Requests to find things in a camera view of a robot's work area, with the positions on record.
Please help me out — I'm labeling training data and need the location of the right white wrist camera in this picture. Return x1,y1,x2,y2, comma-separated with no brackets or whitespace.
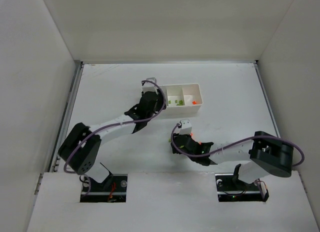
177,119,192,135

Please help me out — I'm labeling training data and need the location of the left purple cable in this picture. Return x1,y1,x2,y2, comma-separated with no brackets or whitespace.
63,79,167,199

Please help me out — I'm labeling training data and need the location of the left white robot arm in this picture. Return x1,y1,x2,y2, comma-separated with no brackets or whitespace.
58,89,166,184

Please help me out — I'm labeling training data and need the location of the purple cable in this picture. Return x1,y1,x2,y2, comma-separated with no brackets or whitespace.
170,123,305,167
63,79,167,199

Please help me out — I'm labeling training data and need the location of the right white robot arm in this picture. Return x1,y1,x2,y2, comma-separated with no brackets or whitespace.
170,131,294,184

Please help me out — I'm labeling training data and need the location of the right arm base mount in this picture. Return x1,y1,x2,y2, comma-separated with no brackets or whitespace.
215,164,270,203

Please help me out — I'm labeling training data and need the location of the white three-compartment sorting tray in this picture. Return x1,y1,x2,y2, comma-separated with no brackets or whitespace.
160,83,203,116

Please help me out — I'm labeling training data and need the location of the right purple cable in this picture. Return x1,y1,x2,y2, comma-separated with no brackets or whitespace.
170,123,305,167

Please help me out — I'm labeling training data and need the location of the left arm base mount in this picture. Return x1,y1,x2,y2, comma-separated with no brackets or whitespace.
79,174,128,203

